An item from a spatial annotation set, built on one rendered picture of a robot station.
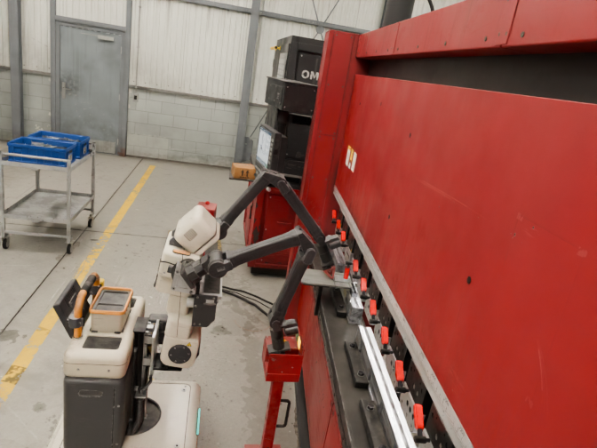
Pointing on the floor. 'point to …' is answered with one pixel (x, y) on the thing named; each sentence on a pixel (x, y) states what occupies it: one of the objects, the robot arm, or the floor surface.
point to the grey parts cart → (47, 199)
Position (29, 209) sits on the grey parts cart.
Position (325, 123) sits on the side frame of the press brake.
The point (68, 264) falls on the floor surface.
